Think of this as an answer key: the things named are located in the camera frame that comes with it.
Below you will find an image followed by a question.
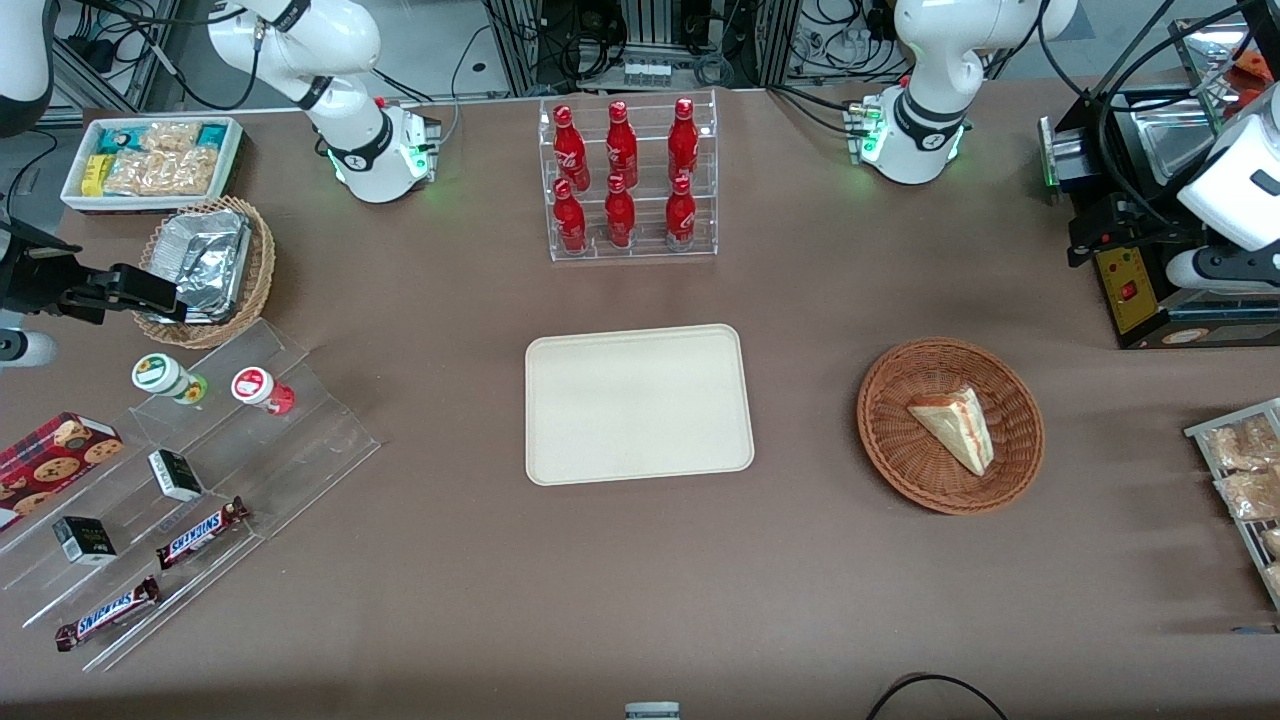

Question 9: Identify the brown wicker basket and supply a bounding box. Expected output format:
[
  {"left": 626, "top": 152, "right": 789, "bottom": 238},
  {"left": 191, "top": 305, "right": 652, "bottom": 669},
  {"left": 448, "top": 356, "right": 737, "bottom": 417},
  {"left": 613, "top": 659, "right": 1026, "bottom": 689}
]
[{"left": 856, "top": 337, "right": 1047, "bottom": 517}]

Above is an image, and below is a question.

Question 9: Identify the light tan wicker basket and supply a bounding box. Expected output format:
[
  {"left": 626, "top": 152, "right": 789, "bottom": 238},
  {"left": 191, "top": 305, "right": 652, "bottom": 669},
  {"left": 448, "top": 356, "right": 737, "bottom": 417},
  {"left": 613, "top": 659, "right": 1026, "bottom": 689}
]
[{"left": 132, "top": 195, "right": 277, "bottom": 350}]

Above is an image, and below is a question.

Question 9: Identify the small black box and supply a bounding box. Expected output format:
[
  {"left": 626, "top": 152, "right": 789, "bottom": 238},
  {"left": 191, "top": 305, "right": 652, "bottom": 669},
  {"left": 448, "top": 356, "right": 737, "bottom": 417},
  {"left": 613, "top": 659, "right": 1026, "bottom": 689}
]
[
  {"left": 147, "top": 448, "right": 205, "bottom": 503},
  {"left": 51, "top": 515, "right": 119, "bottom": 567}
]

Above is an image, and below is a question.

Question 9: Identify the red cola bottle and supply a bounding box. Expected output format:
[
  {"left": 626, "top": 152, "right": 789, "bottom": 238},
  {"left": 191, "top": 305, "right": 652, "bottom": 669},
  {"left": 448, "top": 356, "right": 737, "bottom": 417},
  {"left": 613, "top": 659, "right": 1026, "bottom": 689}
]
[
  {"left": 667, "top": 97, "right": 700, "bottom": 184},
  {"left": 552, "top": 178, "right": 589, "bottom": 254},
  {"left": 664, "top": 176, "right": 698, "bottom": 252},
  {"left": 552, "top": 104, "right": 592, "bottom": 192},
  {"left": 603, "top": 174, "right": 637, "bottom": 249},
  {"left": 605, "top": 100, "right": 640, "bottom": 190}
]

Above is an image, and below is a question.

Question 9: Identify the white plastic snack bin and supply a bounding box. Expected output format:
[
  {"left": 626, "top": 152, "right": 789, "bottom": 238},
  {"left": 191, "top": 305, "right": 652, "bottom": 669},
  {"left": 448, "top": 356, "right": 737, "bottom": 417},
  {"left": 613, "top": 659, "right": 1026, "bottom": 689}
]
[{"left": 59, "top": 116, "right": 245, "bottom": 217}]

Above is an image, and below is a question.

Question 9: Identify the silver foil container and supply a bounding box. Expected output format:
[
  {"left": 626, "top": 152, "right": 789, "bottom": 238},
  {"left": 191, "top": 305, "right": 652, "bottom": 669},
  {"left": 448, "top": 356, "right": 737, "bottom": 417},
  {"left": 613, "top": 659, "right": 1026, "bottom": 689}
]
[{"left": 149, "top": 209, "right": 253, "bottom": 325}]

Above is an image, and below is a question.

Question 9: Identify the black cable loop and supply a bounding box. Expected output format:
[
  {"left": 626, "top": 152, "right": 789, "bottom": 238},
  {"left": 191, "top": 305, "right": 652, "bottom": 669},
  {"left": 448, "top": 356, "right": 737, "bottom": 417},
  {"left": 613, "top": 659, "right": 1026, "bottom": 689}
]
[{"left": 864, "top": 672, "right": 1012, "bottom": 720}]

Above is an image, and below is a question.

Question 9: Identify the grey wire rack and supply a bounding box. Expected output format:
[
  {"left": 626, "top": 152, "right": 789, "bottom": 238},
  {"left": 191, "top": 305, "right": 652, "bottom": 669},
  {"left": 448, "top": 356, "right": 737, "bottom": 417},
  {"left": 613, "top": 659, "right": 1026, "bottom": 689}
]
[{"left": 1184, "top": 397, "right": 1280, "bottom": 612}]

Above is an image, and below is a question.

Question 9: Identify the red lid cup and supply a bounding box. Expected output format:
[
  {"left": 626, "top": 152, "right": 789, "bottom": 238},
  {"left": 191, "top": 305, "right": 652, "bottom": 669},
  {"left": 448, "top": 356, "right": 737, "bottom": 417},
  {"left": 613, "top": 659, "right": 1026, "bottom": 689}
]
[{"left": 230, "top": 366, "right": 297, "bottom": 417}]

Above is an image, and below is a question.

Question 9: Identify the clear acrylic stepped display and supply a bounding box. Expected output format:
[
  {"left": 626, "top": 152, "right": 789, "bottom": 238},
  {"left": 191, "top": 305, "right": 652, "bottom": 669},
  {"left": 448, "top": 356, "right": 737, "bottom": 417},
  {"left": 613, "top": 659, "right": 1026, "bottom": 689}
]
[{"left": 0, "top": 317, "right": 382, "bottom": 674}]

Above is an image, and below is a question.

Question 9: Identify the clear acrylic bottle rack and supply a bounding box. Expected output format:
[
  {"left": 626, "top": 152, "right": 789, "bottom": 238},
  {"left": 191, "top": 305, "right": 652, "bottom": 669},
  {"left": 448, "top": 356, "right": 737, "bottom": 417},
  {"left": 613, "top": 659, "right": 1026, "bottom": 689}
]
[{"left": 537, "top": 89, "right": 720, "bottom": 264}]

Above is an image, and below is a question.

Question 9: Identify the large clear cracker bag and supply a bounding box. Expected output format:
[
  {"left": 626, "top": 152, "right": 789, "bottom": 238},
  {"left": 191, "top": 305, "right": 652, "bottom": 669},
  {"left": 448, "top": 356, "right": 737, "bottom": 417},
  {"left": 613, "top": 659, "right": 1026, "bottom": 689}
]
[{"left": 104, "top": 148, "right": 219, "bottom": 198}]

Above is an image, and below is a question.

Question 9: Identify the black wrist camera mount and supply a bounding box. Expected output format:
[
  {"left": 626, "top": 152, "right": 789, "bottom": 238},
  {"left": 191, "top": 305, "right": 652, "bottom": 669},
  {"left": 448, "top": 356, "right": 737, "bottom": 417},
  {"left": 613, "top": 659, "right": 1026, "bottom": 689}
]
[{"left": 0, "top": 218, "right": 86, "bottom": 314}]

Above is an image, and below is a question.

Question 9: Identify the triangle sandwich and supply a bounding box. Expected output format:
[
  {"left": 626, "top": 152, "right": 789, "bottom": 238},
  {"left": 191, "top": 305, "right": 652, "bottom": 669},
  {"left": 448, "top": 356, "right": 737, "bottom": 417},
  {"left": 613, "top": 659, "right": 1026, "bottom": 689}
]
[{"left": 906, "top": 386, "right": 996, "bottom": 478}]

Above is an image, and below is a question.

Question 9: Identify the black hot food display machine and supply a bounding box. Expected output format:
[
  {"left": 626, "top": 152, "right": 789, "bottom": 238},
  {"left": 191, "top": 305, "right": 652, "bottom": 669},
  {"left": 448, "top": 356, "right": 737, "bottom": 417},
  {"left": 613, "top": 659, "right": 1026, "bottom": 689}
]
[{"left": 1038, "top": 0, "right": 1280, "bottom": 350}]

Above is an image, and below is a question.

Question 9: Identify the green lid cup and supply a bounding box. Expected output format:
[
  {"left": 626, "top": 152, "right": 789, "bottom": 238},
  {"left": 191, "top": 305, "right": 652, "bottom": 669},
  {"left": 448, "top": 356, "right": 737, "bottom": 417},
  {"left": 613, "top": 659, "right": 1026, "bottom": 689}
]
[{"left": 131, "top": 352, "right": 210, "bottom": 406}]

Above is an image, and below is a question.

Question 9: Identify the red cookie box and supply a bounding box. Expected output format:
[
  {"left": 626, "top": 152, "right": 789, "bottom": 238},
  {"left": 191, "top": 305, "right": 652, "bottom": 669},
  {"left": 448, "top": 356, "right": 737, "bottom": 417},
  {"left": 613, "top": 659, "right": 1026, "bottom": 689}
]
[{"left": 0, "top": 411, "right": 125, "bottom": 532}]

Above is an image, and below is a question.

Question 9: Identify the small clear cracker bag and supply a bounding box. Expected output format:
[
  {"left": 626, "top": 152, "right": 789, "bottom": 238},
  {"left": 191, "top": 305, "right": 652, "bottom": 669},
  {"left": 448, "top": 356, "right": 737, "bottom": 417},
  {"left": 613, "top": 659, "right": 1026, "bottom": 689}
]
[{"left": 139, "top": 121, "right": 203, "bottom": 153}]

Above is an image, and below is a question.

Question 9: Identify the brown snickers bar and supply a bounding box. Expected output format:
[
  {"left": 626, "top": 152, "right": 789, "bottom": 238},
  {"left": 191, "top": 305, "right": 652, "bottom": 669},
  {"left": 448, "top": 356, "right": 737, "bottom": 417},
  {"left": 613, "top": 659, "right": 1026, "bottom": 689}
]
[
  {"left": 54, "top": 575, "right": 162, "bottom": 653},
  {"left": 155, "top": 496, "right": 251, "bottom": 572}
]

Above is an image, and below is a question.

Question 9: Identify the beige plastic tray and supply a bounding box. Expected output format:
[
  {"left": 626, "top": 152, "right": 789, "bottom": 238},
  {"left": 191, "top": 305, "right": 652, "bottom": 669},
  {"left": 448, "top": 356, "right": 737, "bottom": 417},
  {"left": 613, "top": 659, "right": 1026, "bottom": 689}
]
[{"left": 524, "top": 323, "right": 756, "bottom": 488}]

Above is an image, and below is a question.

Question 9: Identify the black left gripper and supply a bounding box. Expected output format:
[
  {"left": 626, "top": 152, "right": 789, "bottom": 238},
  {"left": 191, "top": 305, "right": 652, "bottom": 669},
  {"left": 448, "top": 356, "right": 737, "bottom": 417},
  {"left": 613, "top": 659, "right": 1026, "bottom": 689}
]
[{"left": 1067, "top": 190, "right": 1203, "bottom": 268}]

